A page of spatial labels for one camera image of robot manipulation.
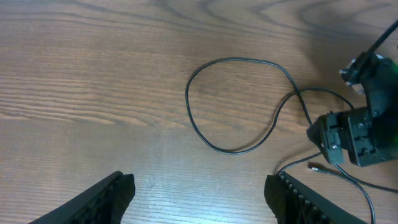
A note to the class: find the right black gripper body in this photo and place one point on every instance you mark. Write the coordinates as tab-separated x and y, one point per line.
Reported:
367	134

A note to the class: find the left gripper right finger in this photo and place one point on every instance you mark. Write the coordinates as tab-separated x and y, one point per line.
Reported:
293	202

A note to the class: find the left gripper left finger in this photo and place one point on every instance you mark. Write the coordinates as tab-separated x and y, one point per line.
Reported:
105	202

